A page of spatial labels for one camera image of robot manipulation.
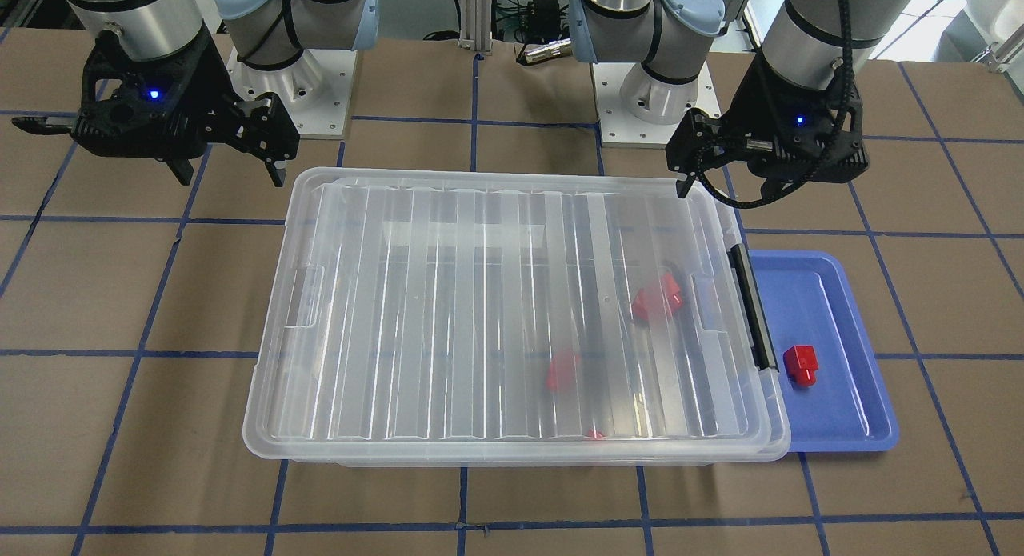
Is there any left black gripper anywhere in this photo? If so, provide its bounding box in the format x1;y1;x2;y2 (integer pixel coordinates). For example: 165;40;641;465
666;56;870;199

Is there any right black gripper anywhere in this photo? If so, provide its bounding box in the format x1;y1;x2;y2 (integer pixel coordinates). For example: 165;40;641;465
11;29;300;187

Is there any red block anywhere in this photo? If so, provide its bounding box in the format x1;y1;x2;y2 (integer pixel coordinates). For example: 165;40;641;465
630;270;685;322
545;349;579;394
783;344;819;389

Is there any clear plastic box lid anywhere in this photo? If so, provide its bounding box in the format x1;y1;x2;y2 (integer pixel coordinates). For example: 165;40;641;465
242;167;791;460

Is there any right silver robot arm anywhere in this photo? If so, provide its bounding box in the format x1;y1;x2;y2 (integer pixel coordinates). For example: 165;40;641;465
12;0;380;187

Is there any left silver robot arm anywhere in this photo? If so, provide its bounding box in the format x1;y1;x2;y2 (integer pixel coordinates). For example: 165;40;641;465
568;0;910;210

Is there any clear plastic storage box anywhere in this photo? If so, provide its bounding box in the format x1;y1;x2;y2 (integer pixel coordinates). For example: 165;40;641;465
260;439;790;468

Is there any blue plastic tray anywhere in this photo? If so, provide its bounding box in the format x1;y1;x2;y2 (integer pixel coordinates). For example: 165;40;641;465
750;250;900;454

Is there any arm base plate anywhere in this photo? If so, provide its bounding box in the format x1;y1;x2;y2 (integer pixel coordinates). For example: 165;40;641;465
591;62;722;149
226;49;361;140

